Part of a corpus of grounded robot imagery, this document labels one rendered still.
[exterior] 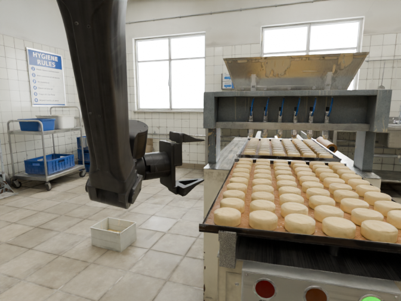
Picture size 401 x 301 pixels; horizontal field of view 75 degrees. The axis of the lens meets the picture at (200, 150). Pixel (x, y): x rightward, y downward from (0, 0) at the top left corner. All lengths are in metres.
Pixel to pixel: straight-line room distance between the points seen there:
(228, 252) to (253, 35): 4.24
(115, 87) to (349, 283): 0.45
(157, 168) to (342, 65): 0.89
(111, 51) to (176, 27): 4.69
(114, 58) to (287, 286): 0.43
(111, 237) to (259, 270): 1.85
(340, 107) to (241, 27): 3.53
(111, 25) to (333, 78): 1.04
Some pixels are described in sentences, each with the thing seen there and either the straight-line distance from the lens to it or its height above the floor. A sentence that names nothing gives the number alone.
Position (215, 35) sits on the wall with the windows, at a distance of 4.71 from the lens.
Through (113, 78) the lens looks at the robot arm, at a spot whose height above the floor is 1.15.
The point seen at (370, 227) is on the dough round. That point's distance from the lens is 0.52.
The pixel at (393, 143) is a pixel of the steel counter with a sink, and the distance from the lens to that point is 3.99.
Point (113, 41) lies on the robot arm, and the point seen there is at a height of 1.18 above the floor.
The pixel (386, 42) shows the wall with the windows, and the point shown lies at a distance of 4.63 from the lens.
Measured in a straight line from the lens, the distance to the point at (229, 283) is 0.55.
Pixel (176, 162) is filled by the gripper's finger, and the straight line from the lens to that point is 0.56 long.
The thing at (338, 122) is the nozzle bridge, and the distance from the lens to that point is 1.26.
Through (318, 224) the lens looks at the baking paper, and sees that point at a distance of 0.54.
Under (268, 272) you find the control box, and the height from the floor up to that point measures 0.84.
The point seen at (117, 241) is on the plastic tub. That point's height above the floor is 0.09.
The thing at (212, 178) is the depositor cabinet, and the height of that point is 0.79.
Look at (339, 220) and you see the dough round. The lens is 0.52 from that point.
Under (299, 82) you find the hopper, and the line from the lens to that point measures 1.22.
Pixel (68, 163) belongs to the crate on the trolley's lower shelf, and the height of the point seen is 0.27.
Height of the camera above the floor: 1.11
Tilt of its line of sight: 9 degrees down
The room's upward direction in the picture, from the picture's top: straight up
